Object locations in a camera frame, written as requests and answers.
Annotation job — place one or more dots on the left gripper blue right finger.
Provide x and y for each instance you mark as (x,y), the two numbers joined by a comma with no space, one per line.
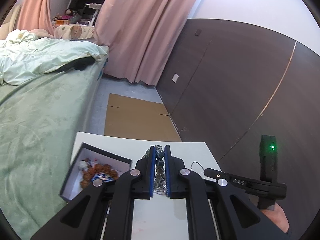
(223,206)

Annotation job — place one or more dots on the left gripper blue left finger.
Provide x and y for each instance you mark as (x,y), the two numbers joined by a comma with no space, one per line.
(103,210)

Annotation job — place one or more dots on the blue knotted cord ornament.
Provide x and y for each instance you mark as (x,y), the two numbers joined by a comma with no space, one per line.
(102,176)

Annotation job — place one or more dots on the silver bangle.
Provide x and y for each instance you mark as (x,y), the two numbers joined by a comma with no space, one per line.
(198,168)

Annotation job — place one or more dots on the black jewelry box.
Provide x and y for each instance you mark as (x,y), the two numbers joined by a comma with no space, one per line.
(88,161)

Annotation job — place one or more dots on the person's right hand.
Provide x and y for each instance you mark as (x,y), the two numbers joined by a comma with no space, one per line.
(277,215)

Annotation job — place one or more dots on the green bed blanket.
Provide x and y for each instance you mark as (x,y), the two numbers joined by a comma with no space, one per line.
(39,122)

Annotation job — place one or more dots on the flat cardboard sheet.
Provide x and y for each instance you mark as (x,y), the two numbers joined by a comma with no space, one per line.
(138,119)

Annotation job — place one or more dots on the black garment on bed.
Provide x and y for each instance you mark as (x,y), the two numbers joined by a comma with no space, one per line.
(78,64)

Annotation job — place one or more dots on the white crumpled duvet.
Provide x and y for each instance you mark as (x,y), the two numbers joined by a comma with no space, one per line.
(25,56)

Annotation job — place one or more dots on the patterned pillow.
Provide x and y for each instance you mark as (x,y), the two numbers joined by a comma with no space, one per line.
(74,32)

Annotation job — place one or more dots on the pink curtain right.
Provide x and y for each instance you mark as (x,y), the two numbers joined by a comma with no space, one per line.
(140,35)

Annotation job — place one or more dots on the pink curtain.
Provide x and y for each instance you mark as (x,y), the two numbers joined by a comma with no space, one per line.
(35,14)
(140,35)

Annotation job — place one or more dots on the pink curtain left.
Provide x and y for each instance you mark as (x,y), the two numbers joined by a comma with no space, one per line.
(35,14)

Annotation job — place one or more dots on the white wall socket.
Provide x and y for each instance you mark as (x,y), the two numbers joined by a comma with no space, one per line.
(175,78)

